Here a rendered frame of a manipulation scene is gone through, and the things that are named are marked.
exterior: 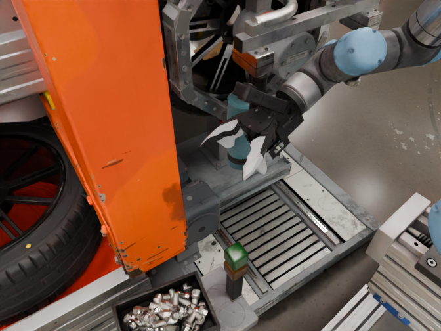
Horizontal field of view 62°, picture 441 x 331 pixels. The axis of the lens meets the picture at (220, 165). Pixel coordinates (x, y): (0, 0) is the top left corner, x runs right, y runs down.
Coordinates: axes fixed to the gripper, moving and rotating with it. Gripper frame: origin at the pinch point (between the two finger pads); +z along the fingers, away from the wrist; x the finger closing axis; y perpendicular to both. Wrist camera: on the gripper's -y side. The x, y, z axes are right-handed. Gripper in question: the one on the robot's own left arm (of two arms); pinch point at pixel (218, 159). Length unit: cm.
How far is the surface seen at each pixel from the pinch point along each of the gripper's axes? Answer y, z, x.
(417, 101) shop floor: 132, -131, 58
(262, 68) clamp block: -2.5, -21.2, 8.5
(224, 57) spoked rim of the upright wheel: 11, -29, 44
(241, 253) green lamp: 17.6, 9.2, -7.1
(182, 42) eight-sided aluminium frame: -8.2, -15.8, 30.5
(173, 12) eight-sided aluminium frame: -15.1, -17.9, 30.7
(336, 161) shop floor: 104, -58, 50
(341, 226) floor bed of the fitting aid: 92, -29, 17
